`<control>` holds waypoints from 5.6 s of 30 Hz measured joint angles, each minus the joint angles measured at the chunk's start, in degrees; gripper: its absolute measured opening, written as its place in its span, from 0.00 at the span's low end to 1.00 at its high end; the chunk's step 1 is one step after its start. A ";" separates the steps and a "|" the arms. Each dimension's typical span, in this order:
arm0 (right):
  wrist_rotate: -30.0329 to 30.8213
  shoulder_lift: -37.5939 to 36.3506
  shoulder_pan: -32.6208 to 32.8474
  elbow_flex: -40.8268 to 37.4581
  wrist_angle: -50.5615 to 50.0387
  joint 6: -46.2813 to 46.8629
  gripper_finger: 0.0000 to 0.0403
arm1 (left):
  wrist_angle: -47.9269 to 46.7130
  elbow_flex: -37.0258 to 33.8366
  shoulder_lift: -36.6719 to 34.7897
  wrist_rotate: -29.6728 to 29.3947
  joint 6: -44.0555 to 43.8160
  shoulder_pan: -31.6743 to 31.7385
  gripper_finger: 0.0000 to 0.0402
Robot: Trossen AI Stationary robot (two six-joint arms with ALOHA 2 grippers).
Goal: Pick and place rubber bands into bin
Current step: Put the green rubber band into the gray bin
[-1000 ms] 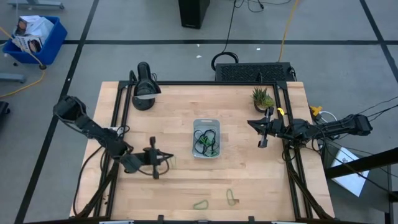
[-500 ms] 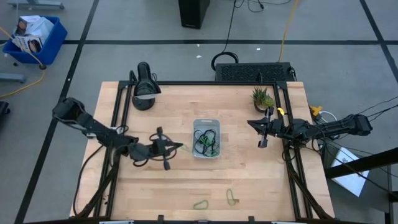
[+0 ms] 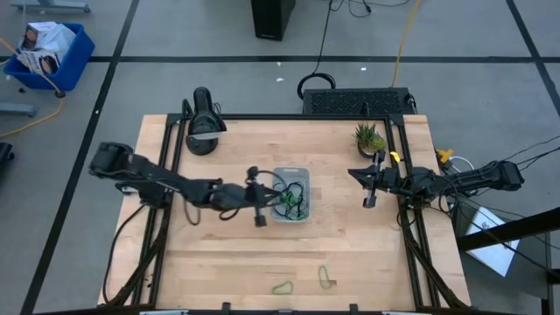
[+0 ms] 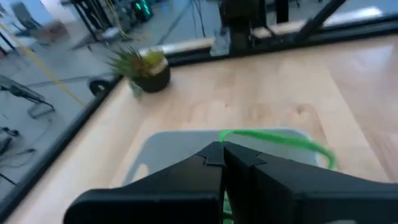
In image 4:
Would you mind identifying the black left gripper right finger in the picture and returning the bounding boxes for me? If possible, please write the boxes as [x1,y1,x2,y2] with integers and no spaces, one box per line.
[223,142,398,224]

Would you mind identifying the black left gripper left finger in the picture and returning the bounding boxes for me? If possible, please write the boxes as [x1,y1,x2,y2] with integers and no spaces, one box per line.
[63,141,226,224]

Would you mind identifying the green rubber band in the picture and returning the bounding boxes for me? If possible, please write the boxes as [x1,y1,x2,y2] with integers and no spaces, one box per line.
[218,129,338,224]

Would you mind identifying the white plastic bin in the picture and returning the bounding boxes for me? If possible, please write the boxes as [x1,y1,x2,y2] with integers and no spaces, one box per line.
[123,127,321,187]

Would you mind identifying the potted succulent plant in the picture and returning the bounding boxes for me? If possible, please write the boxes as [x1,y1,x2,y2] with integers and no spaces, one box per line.
[107,45,172,98]

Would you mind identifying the black metal floor stand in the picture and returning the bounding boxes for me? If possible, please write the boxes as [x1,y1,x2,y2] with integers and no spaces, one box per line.
[0,74,56,119]

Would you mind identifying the green glowing computer case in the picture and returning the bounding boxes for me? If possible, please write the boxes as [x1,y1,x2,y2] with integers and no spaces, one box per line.
[133,0,153,21]

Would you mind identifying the brown cardboard box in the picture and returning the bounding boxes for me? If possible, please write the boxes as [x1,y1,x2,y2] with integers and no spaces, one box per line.
[32,20,70,44]

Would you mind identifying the grey office chair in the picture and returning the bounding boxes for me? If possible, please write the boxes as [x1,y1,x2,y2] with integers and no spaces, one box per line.
[9,1,43,37]

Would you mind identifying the black aluminium table frame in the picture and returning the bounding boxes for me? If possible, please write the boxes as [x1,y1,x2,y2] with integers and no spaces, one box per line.
[0,0,398,223]

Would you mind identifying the black looped cable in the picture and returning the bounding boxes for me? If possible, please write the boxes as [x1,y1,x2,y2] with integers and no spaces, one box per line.
[88,79,113,96]

